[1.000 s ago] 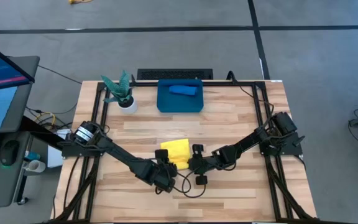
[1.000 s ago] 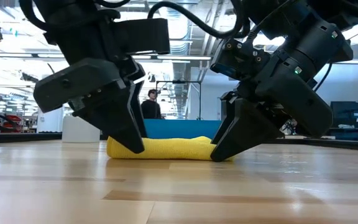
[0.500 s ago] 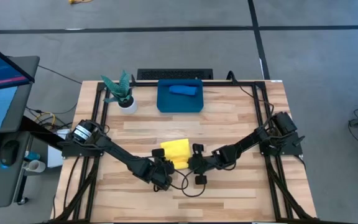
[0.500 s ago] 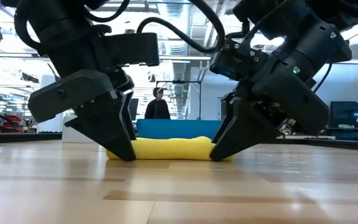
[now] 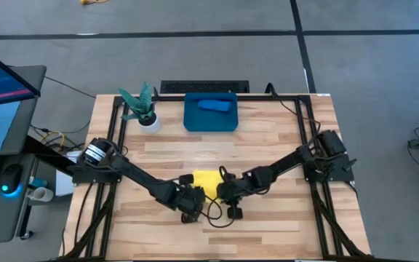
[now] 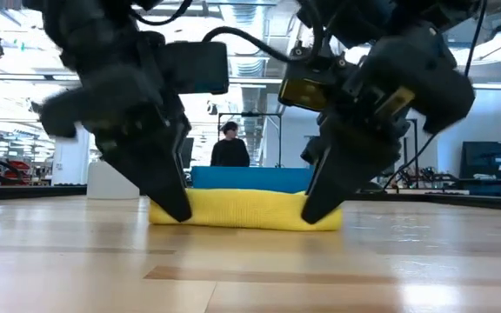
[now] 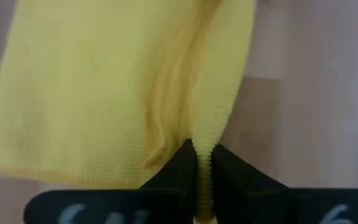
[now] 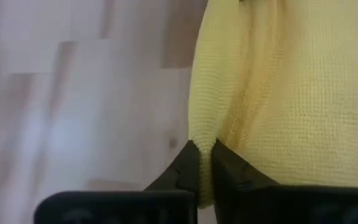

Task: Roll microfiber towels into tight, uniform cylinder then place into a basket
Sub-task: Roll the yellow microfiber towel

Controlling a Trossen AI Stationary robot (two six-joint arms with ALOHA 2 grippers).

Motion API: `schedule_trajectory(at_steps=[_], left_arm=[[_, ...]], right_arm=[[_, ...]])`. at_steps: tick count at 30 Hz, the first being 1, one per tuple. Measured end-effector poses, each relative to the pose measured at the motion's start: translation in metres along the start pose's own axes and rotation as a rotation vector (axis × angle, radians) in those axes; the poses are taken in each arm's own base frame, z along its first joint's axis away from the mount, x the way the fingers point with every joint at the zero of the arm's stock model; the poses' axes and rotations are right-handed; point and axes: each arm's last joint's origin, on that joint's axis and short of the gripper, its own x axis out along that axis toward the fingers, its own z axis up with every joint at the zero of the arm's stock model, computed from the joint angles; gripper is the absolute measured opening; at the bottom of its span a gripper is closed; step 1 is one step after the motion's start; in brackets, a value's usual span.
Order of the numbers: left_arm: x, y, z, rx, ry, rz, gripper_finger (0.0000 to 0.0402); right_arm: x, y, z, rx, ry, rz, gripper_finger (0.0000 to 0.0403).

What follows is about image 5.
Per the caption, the blue plastic basket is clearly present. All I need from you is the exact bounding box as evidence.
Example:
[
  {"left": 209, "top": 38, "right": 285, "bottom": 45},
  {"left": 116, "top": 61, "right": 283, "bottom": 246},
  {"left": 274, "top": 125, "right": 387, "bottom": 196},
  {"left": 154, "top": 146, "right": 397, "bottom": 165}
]
[{"left": 183, "top": 92, "right": 240, "bottom": 132}]

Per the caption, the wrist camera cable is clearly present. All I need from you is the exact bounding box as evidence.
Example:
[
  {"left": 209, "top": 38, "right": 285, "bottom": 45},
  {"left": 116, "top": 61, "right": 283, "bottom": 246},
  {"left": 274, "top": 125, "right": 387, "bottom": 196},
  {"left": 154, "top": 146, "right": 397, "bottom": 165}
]
[
  {"left": 245, "top": 183, "right": 274, "bottom": 196},
  {"left": 198, "top": 194, "right": 236, "bottom": 229}
]

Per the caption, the yellow microfiber towel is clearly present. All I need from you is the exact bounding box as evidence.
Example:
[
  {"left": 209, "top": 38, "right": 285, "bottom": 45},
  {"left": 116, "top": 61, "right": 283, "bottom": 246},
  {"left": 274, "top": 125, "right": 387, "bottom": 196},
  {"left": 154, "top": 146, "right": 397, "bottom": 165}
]
[{"left": 191, "top": 169, "right": 225, "bottom": 204}]

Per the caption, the black keyboard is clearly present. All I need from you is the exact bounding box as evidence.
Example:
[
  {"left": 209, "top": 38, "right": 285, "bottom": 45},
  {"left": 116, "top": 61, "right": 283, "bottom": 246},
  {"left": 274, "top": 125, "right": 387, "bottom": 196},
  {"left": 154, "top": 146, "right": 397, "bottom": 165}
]
[{"left": 159, "top": 79, "right": 250, "bottom": 95}]

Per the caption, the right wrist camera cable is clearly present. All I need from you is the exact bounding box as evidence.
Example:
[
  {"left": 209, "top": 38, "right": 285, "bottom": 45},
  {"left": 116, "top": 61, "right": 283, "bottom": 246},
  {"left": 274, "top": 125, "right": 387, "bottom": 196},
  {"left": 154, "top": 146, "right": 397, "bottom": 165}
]
[{"left": 245, "top": 183, "right": 274, "bottom": 196}]

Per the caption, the blue microfiber towel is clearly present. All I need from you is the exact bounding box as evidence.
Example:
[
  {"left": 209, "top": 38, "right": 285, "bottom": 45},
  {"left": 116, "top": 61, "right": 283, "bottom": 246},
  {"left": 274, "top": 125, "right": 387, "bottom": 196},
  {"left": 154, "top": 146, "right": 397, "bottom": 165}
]
[{"left": 196, "top": 98, "right": 232, "bottom": 112}]

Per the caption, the black mouse with blue light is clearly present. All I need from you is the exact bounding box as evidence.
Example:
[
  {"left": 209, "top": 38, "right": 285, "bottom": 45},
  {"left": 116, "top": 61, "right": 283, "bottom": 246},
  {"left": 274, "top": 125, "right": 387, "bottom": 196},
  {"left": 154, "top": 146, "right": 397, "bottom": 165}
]
[{"left": 0, "top": 163, "right": 24, "bottom": 197}]

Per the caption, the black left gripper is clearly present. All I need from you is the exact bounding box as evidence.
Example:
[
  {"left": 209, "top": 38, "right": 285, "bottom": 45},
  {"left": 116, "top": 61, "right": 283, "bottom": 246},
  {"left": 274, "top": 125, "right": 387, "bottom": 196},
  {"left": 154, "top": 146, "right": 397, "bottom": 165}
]
[{"left": 175, "top": 173, "right": 206, "bottom": 224}]

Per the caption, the green plant in white pot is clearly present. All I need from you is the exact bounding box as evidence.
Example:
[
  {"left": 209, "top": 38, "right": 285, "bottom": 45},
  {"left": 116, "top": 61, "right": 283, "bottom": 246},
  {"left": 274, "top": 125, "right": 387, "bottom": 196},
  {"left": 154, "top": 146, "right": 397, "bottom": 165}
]
[{"left": 117, "top": 82, "right": 162, "bottom": 135}]

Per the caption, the teal bottle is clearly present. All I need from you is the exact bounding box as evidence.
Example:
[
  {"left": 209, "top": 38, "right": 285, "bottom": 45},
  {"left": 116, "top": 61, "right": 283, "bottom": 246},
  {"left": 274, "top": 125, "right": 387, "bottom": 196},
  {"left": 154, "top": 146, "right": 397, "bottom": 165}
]
[{"left": 28, "top": 176, "right": 49, "bottom": 188}]

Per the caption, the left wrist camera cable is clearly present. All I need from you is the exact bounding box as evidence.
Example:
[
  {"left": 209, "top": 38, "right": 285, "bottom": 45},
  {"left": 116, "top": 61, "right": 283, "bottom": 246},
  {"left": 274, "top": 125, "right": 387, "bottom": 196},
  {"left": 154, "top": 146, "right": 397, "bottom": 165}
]
[{"left": 198, "top": 194, "right": 236, "bottom": 229}]

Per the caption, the yellow cable loop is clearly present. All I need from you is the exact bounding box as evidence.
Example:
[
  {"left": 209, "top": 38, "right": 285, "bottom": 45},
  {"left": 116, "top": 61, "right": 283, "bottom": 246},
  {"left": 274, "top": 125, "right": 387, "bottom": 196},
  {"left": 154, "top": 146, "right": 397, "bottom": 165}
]
[{"left": 39, "top": 130, "right": 67, "bottom": 151}]

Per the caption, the white mug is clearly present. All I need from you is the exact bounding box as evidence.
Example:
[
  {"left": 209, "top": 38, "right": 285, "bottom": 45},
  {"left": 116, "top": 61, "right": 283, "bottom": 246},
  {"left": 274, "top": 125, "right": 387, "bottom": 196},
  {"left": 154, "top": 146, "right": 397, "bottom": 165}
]
[{"left": 27, "top": 186, "right": 55, "bottom": 203}]

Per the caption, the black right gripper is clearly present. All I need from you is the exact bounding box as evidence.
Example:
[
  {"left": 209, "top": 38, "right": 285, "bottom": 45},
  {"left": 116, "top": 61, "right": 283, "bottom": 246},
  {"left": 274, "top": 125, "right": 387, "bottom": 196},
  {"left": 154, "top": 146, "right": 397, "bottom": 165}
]
[{"left": 216, "top": 165, "right": 258, "bottom": 220}]

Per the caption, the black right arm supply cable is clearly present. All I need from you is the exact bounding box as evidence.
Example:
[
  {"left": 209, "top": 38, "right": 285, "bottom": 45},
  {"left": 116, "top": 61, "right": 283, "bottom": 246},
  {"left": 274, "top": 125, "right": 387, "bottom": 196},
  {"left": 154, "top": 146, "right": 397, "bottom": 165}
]
[{"left": 266, "top": 82, "right": 322, "bottom": 135}]

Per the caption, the black aluminium table frame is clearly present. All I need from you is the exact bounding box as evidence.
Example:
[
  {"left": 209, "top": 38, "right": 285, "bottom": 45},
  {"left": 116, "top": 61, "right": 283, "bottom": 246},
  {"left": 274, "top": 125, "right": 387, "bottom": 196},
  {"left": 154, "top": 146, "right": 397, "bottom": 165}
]
[{"left": 55, "top": 93, "right": 378, "bottom": 262}]

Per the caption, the white box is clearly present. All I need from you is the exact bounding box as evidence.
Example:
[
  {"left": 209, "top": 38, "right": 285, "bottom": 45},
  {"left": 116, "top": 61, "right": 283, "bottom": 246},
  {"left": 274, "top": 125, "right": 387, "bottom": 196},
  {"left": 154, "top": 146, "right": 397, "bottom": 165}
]
[{"left": 55, "top": 150, "right": 84, "bottom": 197}]

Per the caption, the black floor cable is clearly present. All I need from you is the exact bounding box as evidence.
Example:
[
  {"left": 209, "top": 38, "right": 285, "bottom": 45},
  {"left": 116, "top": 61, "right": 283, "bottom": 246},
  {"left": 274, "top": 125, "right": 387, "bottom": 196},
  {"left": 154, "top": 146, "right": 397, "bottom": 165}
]
[{"left": 44, "top": 75, "right": 97, "bottom": 99}]

